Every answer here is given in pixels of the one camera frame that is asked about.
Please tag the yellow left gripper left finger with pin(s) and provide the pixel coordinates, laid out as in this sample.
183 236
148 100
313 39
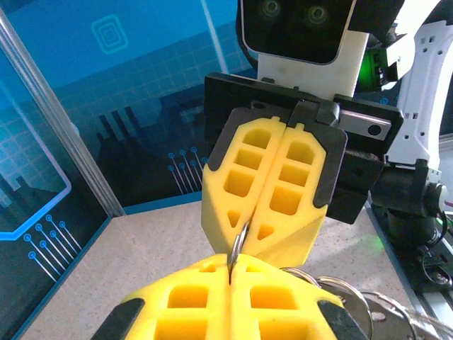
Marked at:
217 318

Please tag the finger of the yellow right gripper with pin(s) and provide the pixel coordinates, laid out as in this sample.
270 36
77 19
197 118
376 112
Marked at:
301 241
216 212

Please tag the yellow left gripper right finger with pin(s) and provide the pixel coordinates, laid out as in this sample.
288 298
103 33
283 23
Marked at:
240 318

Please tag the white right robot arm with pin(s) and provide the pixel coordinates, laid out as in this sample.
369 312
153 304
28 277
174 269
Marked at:
424 88

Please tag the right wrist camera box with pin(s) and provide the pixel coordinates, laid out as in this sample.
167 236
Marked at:
293 35

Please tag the aluminium frame post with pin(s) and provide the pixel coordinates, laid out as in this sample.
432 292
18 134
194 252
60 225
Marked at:
70 136

